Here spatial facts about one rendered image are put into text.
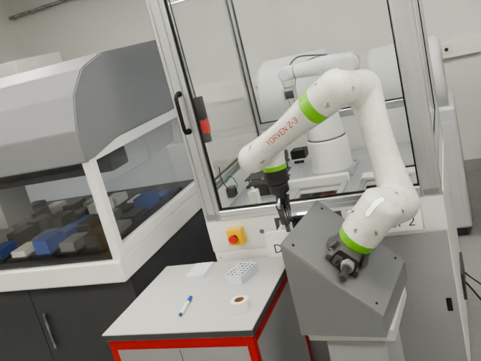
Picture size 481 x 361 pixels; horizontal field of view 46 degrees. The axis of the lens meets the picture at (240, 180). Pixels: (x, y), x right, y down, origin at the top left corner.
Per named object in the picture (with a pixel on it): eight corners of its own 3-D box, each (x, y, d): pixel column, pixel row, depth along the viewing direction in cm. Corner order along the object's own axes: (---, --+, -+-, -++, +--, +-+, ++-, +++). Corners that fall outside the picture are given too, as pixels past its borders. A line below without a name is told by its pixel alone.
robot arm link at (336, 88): (371, 92, 181) (351, 60, 184) (351, 92, 172) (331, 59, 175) (331, 123, 193) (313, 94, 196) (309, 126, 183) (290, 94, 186)
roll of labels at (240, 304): (253, 309, 210) (251, 299, 208) (236, 316, 207) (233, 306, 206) (246, 302, 216) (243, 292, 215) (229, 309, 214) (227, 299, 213)
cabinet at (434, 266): (478, 401, 244) (452, 229, 224) (254, 399, 282) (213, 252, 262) (469, 291, 329) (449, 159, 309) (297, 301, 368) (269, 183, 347)
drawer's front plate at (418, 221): (424, 229, 226) (419, 203, 223) (351, 236, 237) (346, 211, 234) (424, 227, 228) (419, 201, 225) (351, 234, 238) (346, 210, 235)
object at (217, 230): (448, 229, 225) (442, 195, 221) (213, 251, 262) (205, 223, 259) (446, 159, 310) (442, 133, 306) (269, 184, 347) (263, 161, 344)
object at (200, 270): (204, 278, 247) (203, 274, 246) (186, 279, 250) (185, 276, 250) (214, 264, 258) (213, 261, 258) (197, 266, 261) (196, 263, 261)
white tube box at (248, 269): (242, 284, 232) (240, 276, 231) (225, 283, 237) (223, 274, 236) (258, 270, 241) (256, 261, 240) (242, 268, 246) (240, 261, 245)
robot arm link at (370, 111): (431, 213, 191) (382, 63, 195) (410, 223, 179) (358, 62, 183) (396, 221, 200) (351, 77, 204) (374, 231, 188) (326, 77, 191)
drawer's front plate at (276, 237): (339, 251, 225) (333, 225, 222) (270, 258, 236) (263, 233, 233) (340, 249, 226) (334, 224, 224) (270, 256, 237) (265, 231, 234)
